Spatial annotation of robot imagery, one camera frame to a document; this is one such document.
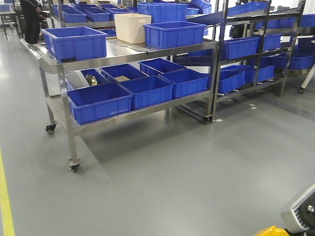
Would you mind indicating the person in black clothes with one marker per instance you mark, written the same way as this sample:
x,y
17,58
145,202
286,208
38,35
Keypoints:
x,y
31,10

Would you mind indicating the steel flow rack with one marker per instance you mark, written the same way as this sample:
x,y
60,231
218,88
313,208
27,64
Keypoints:
x,y
252,63

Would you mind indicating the yellow studded toy brick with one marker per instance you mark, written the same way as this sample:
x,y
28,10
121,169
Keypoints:
x,y
272,231

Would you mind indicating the blue target bin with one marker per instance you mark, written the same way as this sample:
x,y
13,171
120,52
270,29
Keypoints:
x,y
173,34

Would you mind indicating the blue bin top left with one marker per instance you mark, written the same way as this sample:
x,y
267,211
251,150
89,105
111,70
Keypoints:
x,y
75,43

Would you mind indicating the tall blue crate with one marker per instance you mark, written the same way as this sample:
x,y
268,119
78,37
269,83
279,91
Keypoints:
x,y
163,12

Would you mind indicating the blue bin lower front middle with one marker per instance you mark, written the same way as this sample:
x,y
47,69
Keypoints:
x,y
148,91

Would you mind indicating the cream plastic bin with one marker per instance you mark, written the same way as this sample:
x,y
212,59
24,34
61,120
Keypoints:
x,y
129,27

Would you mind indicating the blue bin lower front left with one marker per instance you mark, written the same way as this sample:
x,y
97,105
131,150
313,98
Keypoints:
x,y
94,103

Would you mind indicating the blue bin lower front right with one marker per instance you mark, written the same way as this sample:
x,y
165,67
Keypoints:
x,y
186,82

